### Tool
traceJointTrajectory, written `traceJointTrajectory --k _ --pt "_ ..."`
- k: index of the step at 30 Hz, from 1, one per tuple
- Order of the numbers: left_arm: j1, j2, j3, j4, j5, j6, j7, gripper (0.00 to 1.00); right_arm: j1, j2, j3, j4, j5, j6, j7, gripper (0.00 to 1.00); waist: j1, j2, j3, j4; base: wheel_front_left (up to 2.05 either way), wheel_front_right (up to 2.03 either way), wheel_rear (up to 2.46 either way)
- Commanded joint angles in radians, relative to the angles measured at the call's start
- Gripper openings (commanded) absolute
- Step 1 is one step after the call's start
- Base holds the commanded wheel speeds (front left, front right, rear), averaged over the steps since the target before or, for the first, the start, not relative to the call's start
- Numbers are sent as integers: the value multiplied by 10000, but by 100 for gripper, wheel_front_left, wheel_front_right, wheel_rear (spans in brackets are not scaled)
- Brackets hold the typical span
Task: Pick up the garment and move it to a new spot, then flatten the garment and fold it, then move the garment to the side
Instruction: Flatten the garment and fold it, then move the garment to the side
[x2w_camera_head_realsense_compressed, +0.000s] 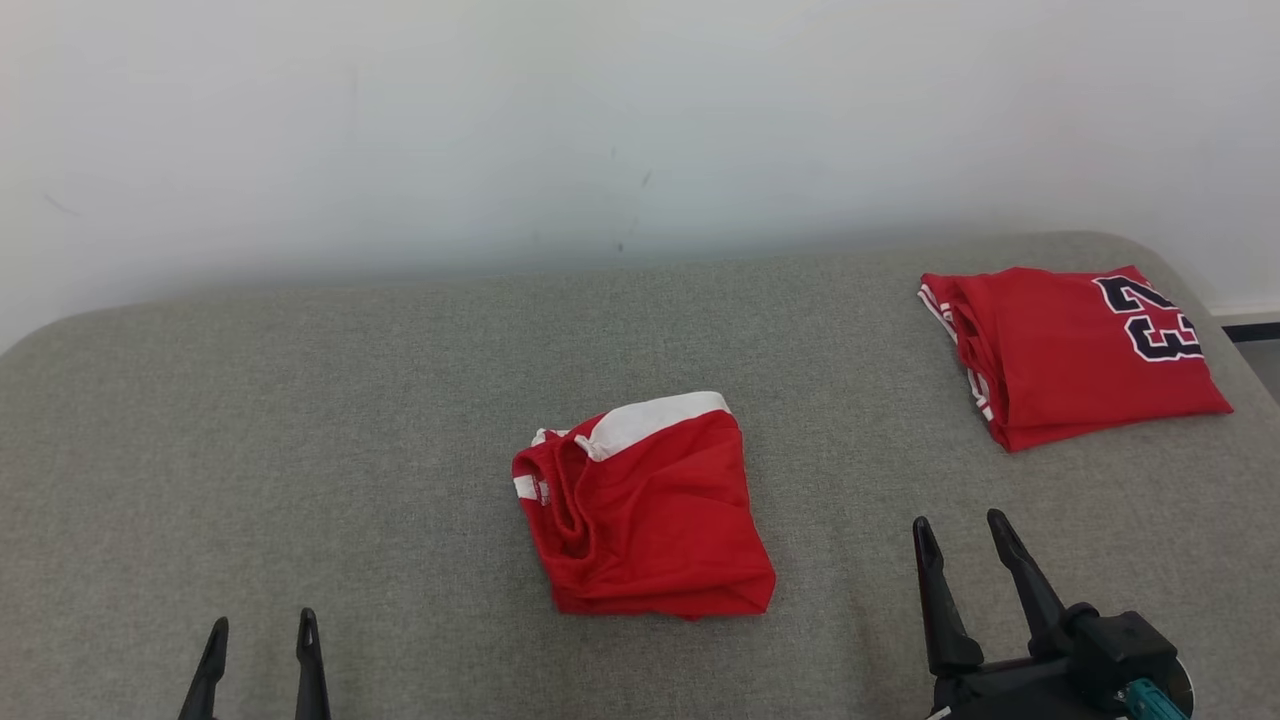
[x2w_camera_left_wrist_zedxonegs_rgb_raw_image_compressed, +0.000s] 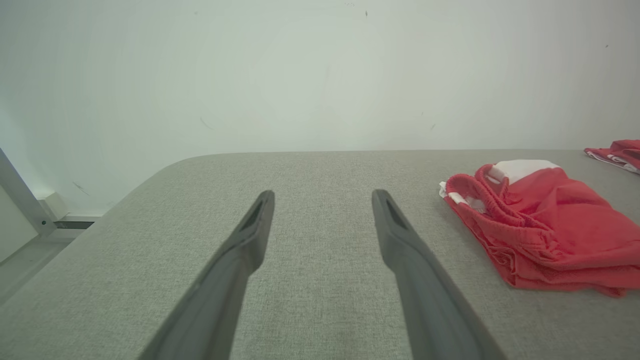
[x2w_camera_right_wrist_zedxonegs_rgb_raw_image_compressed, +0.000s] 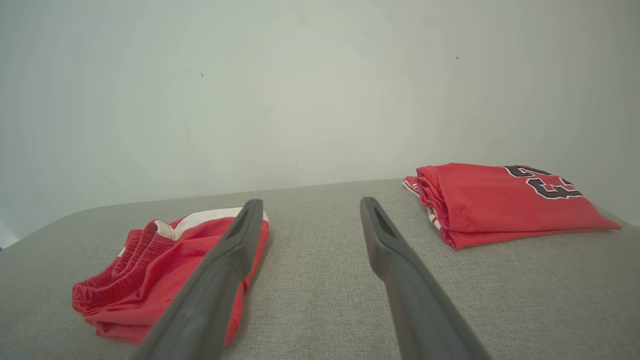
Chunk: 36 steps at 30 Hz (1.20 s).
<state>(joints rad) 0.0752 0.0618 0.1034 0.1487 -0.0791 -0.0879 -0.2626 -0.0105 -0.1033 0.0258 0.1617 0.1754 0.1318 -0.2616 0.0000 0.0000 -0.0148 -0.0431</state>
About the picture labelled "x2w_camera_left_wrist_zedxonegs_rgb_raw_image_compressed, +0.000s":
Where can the red Bulls basketball shorts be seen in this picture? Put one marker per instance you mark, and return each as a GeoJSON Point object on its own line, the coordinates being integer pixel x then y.
{"type": "Point", "coordinates": [560, 235]}

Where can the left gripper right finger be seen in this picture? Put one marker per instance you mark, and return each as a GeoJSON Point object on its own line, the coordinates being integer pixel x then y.
{"type": "Point", "coordinates": [430, 300]}

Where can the red shirt with white sleeves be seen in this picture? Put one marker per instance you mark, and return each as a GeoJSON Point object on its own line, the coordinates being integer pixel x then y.
{"type": "Point", "coordinates": [620, 152]}

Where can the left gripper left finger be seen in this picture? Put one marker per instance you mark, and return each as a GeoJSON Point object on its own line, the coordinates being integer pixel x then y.
{"type": "Point", "coordinates": [220, 300]}

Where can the dark wall baseboard strip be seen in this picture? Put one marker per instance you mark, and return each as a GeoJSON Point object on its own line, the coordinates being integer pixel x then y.
{"type": "Point", "coordinates": [75, 224]}

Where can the white partition panel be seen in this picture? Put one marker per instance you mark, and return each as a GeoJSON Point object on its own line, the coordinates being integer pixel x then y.
{"type": "Point", "coordinates": [12, 230]}

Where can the grey metal partition post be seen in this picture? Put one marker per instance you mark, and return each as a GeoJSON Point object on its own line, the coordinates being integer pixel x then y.
{"type": "Point", "coordinates": [22, 195]}

